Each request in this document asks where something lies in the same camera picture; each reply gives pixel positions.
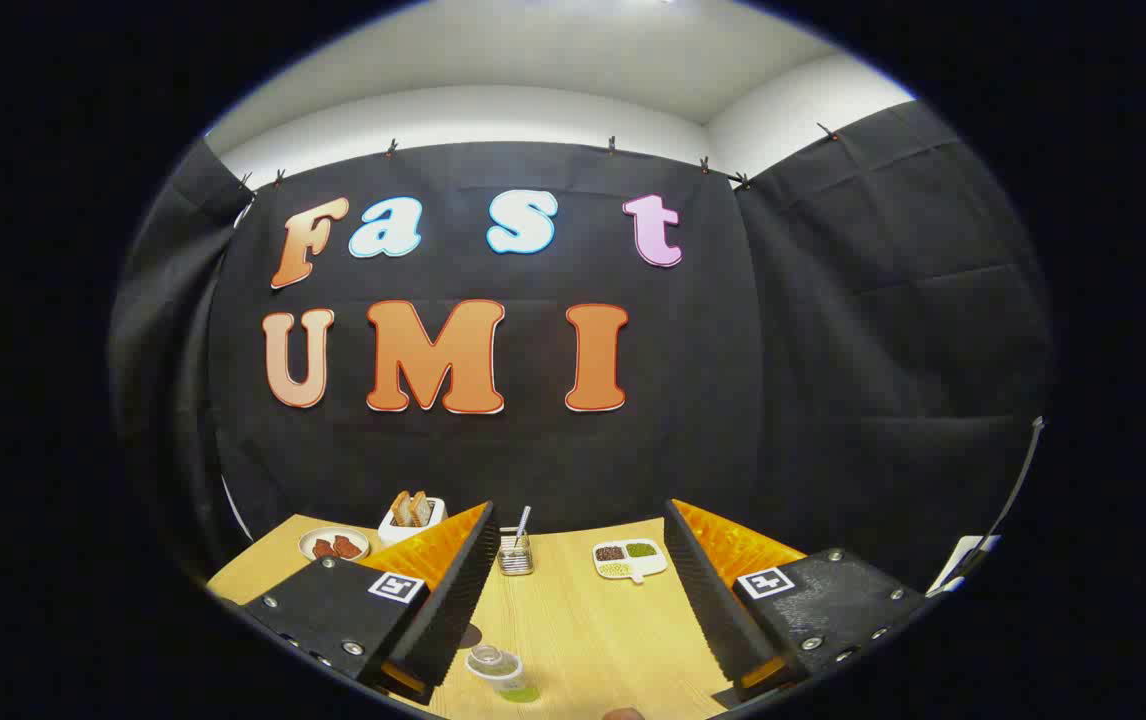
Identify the clear juice bottle white label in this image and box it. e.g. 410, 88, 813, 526
465, 645, 542, 703

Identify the white toast holder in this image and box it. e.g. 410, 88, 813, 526
377, 496, 447, 546

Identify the wooden table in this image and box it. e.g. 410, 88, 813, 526
206, 515, 734, 720

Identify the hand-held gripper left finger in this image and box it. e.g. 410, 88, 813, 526
241, 500, 500, 706

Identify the black cable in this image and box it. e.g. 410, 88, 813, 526
928, 417, 1046, 596

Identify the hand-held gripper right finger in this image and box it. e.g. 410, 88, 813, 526
661, 498, 926, 706

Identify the metal mesh holder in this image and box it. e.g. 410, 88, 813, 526
497, 528, 535, 576

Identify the small white round plate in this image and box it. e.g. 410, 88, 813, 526
298, 526, 371, 563

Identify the white divided dish with beans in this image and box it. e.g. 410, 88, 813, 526
592, 539, 669, 584

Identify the white flat object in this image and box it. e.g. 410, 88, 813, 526
933, 535, 1002, 591

